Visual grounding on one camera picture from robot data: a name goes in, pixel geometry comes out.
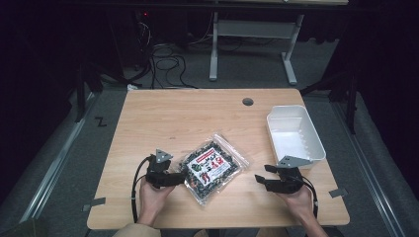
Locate clear bag of dark pieces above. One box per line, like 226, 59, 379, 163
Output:
177, 131, 251, 207

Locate white metal desk frame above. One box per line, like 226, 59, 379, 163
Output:
209, 11, 306, 87

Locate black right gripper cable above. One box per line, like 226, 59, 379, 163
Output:
294, 175, 320, 220

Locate white plastic bin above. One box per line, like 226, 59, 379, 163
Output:
265, 104, 327, 171

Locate person's left hand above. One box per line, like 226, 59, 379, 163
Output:
137, 177, 176, 228

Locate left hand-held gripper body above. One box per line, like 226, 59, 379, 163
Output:
144, 148, 174, 190

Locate person's right hand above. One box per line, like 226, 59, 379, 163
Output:
277, 185, 314, 225

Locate black metal stand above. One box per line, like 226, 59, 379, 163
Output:
72, 60, 104, 123
298, 70, 361, 135

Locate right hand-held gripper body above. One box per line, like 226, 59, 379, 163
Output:
265, 155, 313, 195

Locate grey tape strip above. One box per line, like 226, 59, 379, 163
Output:
328, 187, 349, 198
81, 197, 107, 212

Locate metal floor rail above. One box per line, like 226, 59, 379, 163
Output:
331, 100, 408, 237
19, 91, 97, 225

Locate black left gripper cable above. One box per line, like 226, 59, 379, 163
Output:
130, 155, 153, 224

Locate black floor cables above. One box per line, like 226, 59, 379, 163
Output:
129, 19, 211, 91

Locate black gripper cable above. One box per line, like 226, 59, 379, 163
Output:
130, 155, 153, 224
294, 175, 320, 220

